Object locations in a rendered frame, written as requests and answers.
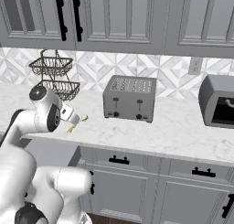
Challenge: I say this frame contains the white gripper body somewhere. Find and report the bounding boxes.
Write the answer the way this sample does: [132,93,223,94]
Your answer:
[67,111,82,125]

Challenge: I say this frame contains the open grey drawer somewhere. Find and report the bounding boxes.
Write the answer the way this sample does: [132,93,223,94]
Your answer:
[23,137,83,168]

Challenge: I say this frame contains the grey drawer front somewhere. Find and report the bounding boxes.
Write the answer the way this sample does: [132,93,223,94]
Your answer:
[79,145,162,175]
[158,156,234,187]

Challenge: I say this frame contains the small yellow utensil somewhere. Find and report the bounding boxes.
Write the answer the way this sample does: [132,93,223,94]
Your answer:
[67,113,90,134]

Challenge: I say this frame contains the grey four-slot toaster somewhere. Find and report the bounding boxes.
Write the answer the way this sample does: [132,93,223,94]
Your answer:
[102,74,158,123]

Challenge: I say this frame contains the grey base cupboard door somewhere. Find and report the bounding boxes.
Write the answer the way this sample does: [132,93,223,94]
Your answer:
[80,163,158,224]
[153,174,234,224]

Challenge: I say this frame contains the grey toaster oven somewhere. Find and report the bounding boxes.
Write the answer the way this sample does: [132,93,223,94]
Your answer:
[197,74,234,130]

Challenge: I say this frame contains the black two-tier wire basket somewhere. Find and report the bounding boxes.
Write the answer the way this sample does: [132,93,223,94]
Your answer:
[28,48,81,102]

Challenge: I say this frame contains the black drawer handle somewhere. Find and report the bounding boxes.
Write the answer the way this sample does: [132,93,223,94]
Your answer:
[191,166,217,178]
[108,155,131,165]

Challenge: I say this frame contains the black base cupboard handle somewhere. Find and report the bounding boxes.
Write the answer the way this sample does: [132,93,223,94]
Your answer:
[89,170,96,196]
[221,193,234,219]

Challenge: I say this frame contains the black wall cupboard handle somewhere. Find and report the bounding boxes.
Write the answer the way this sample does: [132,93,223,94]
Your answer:
[54,0,69,42]
[71,0,84,42]

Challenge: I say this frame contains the grey wall cupboard door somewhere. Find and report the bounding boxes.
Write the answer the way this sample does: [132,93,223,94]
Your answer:
[72,0,170,55]
[0,0,77,51]
[165,0,234,59]

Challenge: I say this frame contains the white wall outlet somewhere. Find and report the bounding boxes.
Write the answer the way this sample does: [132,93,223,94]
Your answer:
[187,57,204,76]

